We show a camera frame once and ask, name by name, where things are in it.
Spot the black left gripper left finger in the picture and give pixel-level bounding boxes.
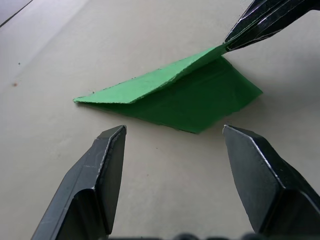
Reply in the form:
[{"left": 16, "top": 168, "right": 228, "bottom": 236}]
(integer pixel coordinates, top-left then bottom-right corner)
[{"left": 30, "top": 124, "right": 127, "bottom": 240}]

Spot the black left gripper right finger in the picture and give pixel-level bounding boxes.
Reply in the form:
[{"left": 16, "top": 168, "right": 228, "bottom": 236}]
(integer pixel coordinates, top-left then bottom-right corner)
[{"left": 222, "top": 124, "right": 320, "bottom": 240}]

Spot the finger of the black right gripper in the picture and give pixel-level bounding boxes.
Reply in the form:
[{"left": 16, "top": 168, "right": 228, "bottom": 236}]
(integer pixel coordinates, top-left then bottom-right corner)
[
  {"left": 224, "top": 0, "right": 289, "bottom": 44},
  {"left": 225, "top": 0, "right": 320, "bottom": 53}
]

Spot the green paper sheet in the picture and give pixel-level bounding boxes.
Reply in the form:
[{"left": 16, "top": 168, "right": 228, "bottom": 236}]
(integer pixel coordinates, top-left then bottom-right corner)
[{"left": 72, "top": 41, "right": 264, "bottom": 135}]

